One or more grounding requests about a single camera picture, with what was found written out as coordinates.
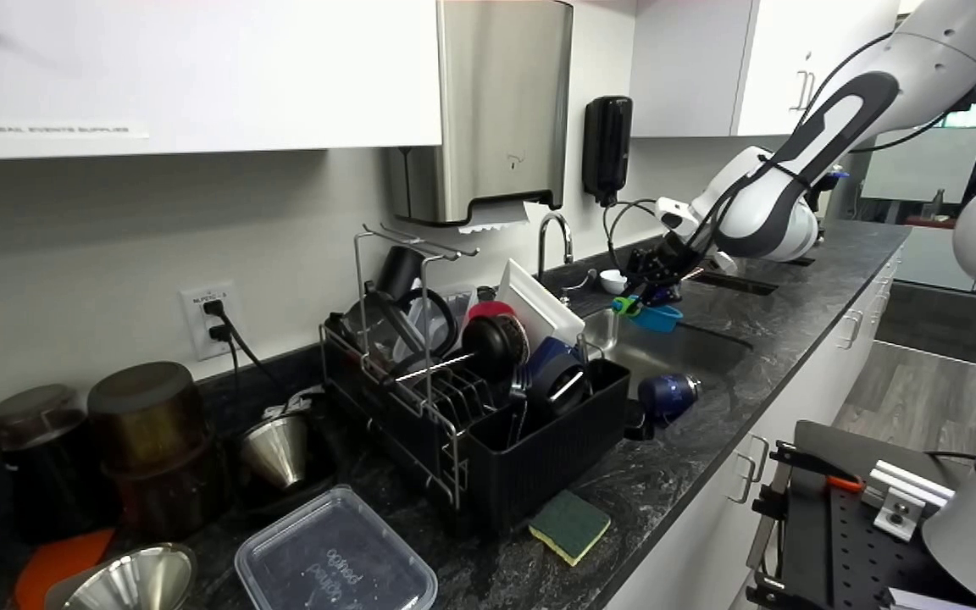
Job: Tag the round glass lid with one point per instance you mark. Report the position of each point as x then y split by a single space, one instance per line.
429 321

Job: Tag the chrome sink faucet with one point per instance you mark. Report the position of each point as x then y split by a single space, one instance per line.
540 249

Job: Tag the small white bowl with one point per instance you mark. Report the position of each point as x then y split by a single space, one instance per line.
610 279

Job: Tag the red dish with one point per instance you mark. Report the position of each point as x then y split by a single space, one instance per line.
489 311

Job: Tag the aluminium bracket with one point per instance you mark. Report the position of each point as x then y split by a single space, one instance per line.
904 496

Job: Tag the orange black clamp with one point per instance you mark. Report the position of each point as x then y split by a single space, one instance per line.
811 462

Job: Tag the black counter mat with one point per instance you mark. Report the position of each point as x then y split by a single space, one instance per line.
743 281

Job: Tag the black breadboard table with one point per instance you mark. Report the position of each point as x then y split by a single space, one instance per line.
838 553

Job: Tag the white board panel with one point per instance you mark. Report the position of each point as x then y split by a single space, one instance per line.
924 170

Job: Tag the stainless paper towel dispenser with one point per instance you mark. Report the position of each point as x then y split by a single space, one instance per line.
498 103

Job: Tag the steel cone dripper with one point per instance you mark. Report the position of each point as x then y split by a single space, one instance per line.
276 450

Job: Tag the orange mat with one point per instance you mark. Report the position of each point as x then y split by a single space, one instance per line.
43 566

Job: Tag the green yellow sponge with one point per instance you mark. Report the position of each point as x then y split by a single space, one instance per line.
569 528

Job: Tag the black mug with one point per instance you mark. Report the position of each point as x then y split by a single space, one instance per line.
399 274

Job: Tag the stainless steel sink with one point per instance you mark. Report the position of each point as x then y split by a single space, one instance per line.
701 352

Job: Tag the dark blue bowl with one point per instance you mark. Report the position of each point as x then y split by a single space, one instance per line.
543 367

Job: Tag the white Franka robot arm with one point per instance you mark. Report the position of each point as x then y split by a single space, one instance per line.
917 57

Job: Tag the green dish brush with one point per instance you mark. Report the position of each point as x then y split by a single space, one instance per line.
624 304

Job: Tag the wide steel funnel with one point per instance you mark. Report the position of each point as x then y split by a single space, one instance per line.
134 582

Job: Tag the clear plastic food container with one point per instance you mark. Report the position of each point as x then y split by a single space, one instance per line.
335 559

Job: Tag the black dish rack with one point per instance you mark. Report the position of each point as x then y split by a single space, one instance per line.
543 462

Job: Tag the white upper cabinet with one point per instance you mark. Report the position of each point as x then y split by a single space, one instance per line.
712 69
228 69

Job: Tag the black wall soap dispenser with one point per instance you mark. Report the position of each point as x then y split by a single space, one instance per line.
608 147

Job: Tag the white wall outlet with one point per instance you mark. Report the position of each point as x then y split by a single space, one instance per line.
197 326

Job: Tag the large brown metal canister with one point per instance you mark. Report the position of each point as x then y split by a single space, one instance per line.
151 441

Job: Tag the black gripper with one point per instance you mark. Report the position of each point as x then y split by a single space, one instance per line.
663 266

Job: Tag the white base cabinet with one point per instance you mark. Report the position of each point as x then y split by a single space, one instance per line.
712 545

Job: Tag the white reception desk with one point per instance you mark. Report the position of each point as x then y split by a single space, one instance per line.
924 266

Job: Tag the white cutting board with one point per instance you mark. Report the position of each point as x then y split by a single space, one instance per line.
540 304

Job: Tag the dark lidded canister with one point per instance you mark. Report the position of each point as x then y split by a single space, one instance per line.
43 464

